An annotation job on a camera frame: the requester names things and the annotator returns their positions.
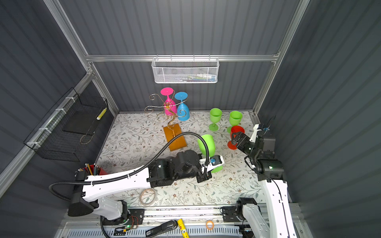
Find red wine glass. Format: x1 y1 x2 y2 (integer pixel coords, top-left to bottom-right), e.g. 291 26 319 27
227 126 245 150

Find green wine glass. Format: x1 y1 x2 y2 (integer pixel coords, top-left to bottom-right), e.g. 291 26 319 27
209 108 222 131
227 111 243 133
197 134 225 173

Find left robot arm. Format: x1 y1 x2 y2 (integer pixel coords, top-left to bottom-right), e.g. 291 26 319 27
68 150 225 224

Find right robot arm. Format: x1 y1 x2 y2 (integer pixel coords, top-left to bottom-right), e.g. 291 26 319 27
231 124 297 238

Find blue wine glass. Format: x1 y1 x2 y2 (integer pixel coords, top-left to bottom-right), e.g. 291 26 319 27
175 92 190 122

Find pink wine glass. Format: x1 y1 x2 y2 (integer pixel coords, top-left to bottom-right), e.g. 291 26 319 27
160 87 177 116

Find clear tape roll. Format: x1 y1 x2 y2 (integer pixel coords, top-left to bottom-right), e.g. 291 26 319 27
139 188 157 206

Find black stapler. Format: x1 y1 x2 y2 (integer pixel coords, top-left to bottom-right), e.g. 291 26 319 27
145 220 178 238

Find red pencil cup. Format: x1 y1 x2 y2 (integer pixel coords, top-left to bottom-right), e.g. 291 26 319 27
77 163 107 176

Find white mesh wall basket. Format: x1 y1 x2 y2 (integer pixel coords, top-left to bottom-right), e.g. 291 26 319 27
151 58 220 84

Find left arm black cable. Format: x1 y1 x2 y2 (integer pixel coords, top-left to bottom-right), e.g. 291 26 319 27
48 131 211 238

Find black wire wall basket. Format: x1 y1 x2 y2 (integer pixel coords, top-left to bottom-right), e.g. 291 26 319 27
24 90 108 162

